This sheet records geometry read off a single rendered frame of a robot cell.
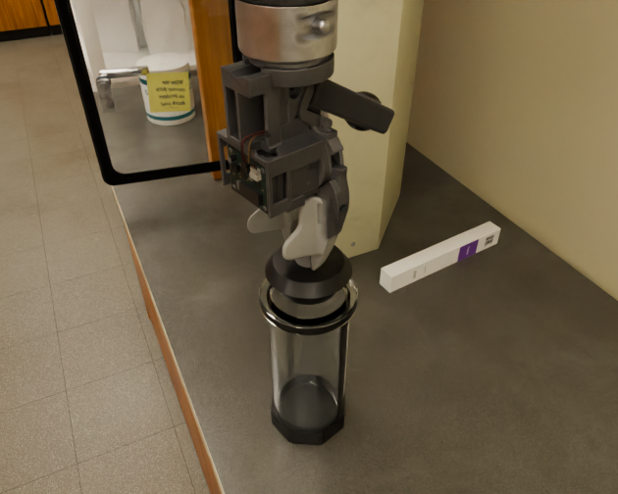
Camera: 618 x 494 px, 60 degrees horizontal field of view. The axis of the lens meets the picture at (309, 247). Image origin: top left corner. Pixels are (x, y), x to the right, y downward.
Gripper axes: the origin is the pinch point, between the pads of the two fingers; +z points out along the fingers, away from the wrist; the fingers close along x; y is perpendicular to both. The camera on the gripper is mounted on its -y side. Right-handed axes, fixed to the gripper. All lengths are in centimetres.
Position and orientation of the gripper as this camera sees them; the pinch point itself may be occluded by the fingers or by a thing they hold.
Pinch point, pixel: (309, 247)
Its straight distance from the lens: 55.0
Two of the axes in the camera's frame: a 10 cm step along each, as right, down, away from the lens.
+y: -7.6, 4.0, -5.1
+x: 6.5, 4.7, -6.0
